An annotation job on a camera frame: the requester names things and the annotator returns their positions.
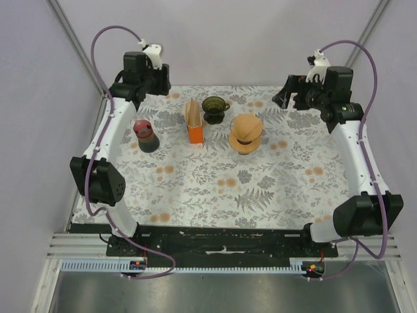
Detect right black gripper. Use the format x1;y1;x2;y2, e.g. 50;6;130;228
272;75;331;112

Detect brown paper coffee filters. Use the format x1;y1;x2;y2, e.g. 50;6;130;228
183;98;202;128

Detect red capped dark bottle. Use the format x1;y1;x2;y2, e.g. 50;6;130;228
133;120;160;153

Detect green glass coffee dripper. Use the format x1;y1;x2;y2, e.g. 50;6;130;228
201;96;230;125

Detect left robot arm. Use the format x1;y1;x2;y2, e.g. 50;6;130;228
70;44;171;256

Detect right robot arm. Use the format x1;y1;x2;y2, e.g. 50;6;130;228
272;66;404;257

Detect orange coffee filter box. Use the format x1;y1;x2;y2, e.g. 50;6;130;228
185;118;204;144

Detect floral tablecloth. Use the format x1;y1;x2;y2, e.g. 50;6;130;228
70;85;371;233

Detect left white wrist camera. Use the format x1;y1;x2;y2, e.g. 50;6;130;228
138;40;164;70

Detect aluminium frame rail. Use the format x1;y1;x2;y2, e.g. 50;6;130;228
45;0;105;95

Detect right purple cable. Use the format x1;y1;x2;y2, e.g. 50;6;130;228
306;39;389;282

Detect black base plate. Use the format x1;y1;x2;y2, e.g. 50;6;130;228
106;226;338;267

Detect white cable duct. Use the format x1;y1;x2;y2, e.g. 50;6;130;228
61;259;306;275

